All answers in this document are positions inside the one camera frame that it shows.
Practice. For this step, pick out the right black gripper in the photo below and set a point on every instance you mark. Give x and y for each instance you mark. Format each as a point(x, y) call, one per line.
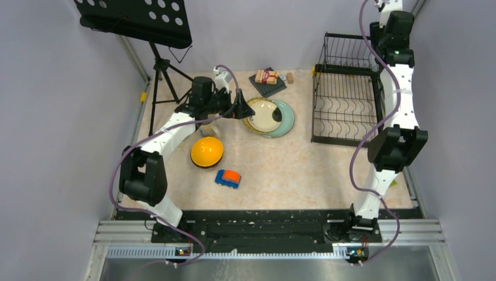
point(375, 30)

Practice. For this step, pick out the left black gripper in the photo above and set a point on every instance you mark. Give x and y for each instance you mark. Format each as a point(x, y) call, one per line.
point(243, 110)

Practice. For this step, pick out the blue orange toy car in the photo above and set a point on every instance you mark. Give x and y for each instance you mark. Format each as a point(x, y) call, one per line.
point(228, 178)

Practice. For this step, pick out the cream floral ceramic plate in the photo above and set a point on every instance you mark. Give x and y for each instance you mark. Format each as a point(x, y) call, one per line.
point(263, 120)

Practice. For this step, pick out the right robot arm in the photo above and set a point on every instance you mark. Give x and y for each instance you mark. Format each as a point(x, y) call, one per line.
point(399, 138)

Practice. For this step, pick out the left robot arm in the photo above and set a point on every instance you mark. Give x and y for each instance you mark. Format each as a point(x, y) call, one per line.
point(142, 166)

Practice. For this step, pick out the yellow-rimmed patterned plate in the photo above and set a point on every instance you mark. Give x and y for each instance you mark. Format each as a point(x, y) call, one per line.
point(245, 121)

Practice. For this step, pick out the beige mug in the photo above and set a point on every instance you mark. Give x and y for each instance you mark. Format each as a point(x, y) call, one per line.
point(210, 130)

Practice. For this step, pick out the wooden blocks stack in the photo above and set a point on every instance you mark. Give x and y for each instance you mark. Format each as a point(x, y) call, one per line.
point(269, 77)

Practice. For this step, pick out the light green round plate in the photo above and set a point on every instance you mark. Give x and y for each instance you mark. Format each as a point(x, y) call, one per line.
point(287, 122)

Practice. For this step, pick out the yellow bowl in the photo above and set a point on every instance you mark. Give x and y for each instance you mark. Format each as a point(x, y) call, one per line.
point(207, 152)

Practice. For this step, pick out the small wooden block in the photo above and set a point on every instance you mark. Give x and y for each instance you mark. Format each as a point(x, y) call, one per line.
point(290, 78)

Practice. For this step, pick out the black music stand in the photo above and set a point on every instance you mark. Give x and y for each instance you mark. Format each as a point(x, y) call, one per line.
point(156, 22)

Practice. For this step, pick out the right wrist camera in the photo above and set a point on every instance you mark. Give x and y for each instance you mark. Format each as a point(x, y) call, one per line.
point(386, 7)

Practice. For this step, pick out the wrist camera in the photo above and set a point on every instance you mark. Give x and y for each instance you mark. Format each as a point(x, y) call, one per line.
point(386, 7)
point(222, 78)

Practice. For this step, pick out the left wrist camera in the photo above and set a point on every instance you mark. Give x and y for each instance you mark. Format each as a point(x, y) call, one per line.
point(222, 78)

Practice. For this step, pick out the black wire dish rack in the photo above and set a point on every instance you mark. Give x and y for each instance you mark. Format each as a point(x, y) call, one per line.
point(347, 95)

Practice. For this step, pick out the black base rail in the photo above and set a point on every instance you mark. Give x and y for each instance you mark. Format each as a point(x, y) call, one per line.
point(260, 235)

